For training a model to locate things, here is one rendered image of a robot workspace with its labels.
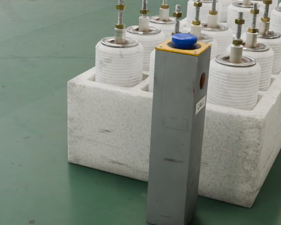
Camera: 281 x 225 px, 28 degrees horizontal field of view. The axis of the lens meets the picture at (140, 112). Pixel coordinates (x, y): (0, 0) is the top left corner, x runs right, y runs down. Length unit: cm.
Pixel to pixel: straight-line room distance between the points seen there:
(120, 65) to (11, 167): 31
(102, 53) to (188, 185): 33
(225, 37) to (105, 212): 49
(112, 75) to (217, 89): 21
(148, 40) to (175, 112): 33
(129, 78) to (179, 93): 25
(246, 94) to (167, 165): 21
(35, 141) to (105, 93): 27
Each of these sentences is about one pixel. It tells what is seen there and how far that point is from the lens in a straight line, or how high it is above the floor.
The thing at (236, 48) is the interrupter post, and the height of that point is 28.
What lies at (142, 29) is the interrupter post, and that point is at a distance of 122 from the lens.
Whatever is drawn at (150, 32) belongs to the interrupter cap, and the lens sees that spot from 120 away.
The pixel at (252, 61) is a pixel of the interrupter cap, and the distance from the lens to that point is 105.
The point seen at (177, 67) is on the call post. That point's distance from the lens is 86.
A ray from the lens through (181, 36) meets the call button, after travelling 87.
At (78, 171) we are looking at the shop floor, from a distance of 115.
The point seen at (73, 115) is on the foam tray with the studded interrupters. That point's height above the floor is 11.
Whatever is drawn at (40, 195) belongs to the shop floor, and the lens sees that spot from 107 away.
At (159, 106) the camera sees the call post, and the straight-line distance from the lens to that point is 89.
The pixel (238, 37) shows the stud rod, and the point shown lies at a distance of 103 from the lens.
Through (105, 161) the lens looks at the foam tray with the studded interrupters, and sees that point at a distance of 114.
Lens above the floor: 54
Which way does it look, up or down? 22 degrees down
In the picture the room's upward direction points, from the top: 3 degrees clockwise
